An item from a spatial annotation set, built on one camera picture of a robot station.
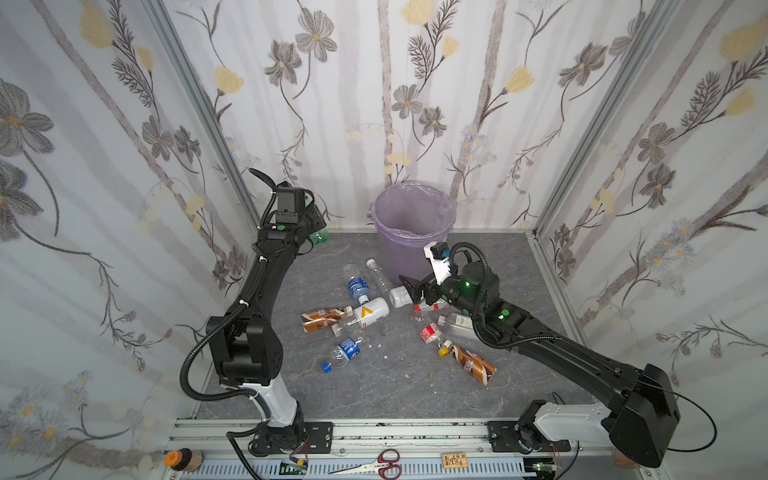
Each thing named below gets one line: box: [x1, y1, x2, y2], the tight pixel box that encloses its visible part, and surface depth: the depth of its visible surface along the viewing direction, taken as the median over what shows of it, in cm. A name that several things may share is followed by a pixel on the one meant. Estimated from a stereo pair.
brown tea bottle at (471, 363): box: [443, 340, 497, 385], surface depth 84 cm
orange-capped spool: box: [164, 448, 203, 472], surface depth 67 cm
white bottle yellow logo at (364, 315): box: [331, 297, 390, 337], surface depth 93 cm
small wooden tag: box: [441, 453, 468, 469], surface depth 72 cm
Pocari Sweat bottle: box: [348, 275, 369, 305], surface depth 100 cm
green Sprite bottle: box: [309, 228, 330, 246], surface depth 84 cm
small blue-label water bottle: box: [334, 337, 363, 361], surface depth 86 cm
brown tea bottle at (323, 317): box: [300, 306, 354, 332], surface depth 92 cm
